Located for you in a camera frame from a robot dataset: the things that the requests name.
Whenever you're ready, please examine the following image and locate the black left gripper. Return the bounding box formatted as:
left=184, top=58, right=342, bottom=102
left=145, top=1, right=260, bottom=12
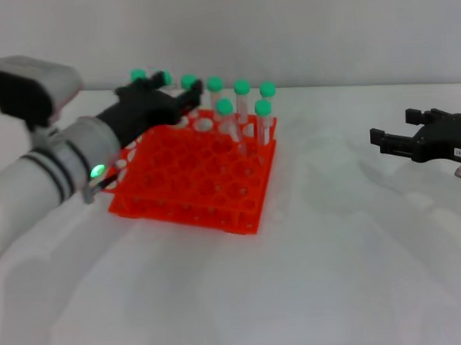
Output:
left=93, top=67, right=208, bottom=150

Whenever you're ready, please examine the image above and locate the orange test tube rack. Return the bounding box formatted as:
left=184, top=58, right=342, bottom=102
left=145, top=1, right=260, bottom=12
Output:
left=95, top=104, right=284, bottom=242

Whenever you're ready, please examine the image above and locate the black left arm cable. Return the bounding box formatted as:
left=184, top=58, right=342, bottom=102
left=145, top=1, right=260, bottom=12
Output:
left=80, top=171, right=121, bottom=205

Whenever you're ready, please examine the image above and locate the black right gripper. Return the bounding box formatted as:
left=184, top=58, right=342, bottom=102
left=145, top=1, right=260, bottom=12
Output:
left=368, top=106, right=461, bottom=167

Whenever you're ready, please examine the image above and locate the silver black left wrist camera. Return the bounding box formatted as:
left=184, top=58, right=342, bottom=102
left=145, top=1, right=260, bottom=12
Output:
left=0, top=52, right=87, bottom=134

